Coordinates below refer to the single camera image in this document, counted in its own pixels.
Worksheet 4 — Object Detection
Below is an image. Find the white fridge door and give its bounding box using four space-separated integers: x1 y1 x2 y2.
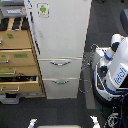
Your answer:
24 0 92 59

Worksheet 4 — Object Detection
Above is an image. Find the middle fridge drawer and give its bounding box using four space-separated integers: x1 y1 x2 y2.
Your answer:
38 59 82 79

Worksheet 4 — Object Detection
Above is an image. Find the fridge drawer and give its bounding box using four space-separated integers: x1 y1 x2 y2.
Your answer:
43 79 79 99
38 59 82 79

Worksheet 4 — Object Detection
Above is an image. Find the bottom fridge drawer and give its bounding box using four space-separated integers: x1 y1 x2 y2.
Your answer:
43 79 79 99

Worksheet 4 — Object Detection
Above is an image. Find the white refrigerator cabinet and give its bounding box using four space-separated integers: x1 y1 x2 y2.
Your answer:
24 0 92 99

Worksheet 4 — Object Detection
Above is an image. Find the wooden drawer cabinet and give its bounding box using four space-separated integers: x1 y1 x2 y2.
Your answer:
0 17 45 97

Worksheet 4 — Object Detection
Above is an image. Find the white blue robot body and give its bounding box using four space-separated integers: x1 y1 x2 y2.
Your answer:
92 34 128 106

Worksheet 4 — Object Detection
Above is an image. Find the green android sticker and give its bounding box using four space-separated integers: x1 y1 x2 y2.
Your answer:
37 3 49 17

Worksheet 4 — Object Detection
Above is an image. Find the grey box on cabinet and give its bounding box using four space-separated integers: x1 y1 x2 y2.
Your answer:
1 6 26 17

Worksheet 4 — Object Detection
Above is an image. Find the coiled grey cable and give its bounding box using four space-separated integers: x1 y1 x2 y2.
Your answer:
78 43 100 94

